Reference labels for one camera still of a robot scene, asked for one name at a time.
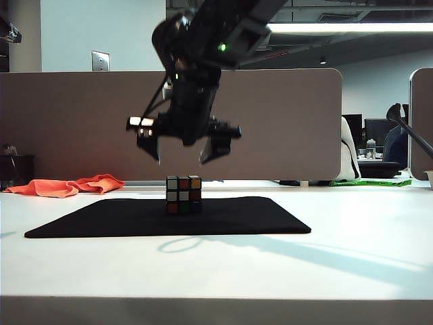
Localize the green strap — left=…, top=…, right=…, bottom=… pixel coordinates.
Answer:
left=329, top=179, right=413, bottom=188

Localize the black computer monitor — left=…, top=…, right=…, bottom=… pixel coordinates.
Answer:
left=341, top=114, right=363, bottom=144
left=364, top=118, right=398, bottom=150

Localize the grey partition with white edge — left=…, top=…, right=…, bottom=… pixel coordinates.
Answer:
left=408, top=66, right=433, bottom=181

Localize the black round cushion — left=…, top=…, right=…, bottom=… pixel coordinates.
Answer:
left=357, top=160, right=402, bottom=179

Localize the grey desk partition panel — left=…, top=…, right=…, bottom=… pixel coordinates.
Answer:
left=0, top=67, right=343, bottom=182

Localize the black mesh pen cup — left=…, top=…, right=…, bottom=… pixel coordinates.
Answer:
left=0, top=154, right=36, bottom=191

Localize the metal wall outlet plate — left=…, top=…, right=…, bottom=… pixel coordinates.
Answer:
left=91, top=50, right=110, bottom=72

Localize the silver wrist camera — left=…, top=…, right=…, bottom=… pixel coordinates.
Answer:
left=125, top=116, right=158, bottom=137

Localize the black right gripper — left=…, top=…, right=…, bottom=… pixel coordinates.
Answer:
left=136, top=72, right=242, bottom=166

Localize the dark metal bracket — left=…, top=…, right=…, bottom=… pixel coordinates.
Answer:
left=0, top=13, right=23, bottom=45

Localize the orange cloth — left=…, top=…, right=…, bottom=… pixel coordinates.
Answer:
left=3, top=173, right=125, bottom=199

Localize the multicoloured puzzle cube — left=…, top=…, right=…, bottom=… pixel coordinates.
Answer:
left=165, top=175, right=203, bottom=215

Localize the white bag with black strap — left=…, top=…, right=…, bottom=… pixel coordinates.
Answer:
left=339, top=116, right=361, bottom=181

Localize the person in blue shirt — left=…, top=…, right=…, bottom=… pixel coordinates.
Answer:
left=382, top=103, right=411, bottom=170

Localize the black mouse pad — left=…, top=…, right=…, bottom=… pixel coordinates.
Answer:
left=24, top=196, right=312, bottom=239

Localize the black diagonal rod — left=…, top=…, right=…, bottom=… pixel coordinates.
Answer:
left=394, top=116, right=433, bottom=155

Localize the black camera cable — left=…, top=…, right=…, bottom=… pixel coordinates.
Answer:
left=143, top=72, right=170, bottom=118

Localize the long ceiling light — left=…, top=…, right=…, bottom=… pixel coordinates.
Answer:
left=265, top=22, right=433, bottom=35

